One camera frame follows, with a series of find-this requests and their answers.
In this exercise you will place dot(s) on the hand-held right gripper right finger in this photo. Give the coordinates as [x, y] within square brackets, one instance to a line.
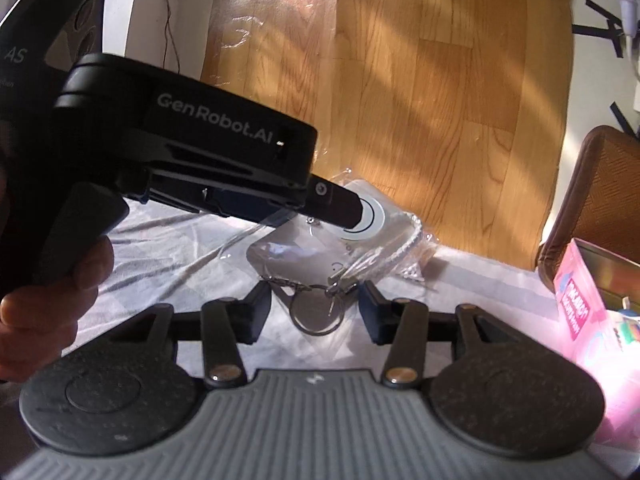
[372, 310]

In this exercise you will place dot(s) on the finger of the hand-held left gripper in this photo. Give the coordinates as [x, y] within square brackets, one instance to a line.
[335, 202]

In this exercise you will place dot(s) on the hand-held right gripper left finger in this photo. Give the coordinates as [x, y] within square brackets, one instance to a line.
[257, 310]

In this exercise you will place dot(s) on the white power bank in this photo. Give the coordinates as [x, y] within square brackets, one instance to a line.
[380, 222]

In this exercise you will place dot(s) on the clear plastic bag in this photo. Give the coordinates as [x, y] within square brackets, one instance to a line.
[300, 240]

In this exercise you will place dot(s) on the silver disc keyring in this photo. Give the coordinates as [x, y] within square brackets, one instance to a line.
[314, 310]

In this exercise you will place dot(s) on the pink tin box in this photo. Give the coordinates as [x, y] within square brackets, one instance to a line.
[585, 320]

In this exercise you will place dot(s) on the person's left hand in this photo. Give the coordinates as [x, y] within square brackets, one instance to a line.
[40, 320]

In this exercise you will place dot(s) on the striped white bed sheet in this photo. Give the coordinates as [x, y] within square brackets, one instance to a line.
[175, 250]

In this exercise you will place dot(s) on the black tape strip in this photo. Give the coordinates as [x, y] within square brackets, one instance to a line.
[607, 17]
[622, 117]

